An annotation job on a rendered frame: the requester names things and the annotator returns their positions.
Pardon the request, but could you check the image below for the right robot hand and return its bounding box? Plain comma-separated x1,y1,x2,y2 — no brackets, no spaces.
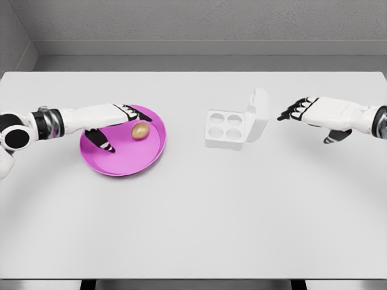
276,96,365,144

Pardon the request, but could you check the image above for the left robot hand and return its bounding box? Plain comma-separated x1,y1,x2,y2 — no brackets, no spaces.
80,103,154,154

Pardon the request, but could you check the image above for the brown egg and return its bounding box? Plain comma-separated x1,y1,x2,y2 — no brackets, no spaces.
131,121,151,141

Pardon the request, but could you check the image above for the white egg box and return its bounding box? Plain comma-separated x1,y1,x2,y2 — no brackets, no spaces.
204,87,270,152

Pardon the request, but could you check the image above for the pink round plate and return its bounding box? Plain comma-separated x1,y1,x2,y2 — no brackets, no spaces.
79,105,167,177

